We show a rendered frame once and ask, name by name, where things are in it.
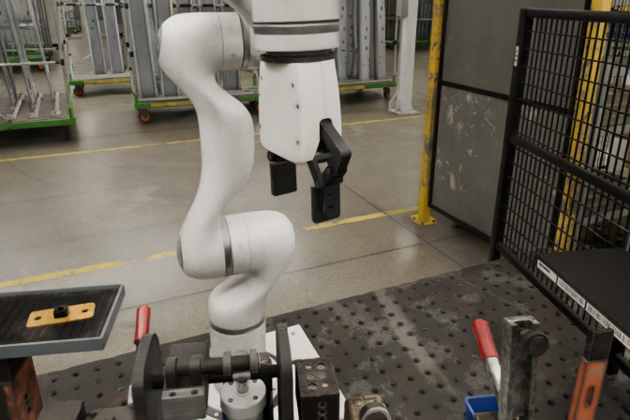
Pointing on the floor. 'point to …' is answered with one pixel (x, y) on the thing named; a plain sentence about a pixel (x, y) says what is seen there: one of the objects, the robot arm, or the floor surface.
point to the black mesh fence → (561, 154)
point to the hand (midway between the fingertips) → (303, 198)
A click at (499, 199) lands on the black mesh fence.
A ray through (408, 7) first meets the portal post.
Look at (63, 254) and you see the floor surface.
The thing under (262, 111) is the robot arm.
